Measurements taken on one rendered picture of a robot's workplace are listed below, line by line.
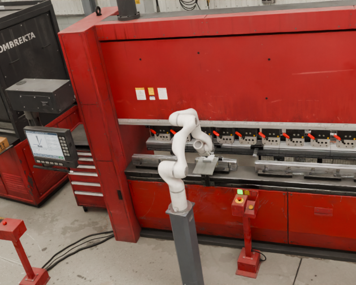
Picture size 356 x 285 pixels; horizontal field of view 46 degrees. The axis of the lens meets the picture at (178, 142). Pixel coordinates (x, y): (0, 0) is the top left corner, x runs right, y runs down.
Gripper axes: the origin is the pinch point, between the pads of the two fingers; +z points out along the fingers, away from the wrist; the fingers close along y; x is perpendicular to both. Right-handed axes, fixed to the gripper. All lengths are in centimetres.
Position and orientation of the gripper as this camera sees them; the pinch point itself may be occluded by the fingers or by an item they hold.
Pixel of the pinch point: (206, 155)
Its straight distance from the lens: 381.8
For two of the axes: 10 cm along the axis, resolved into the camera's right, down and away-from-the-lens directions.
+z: 2.9, 3.3, 9.0
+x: -1.4, 9.4, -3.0
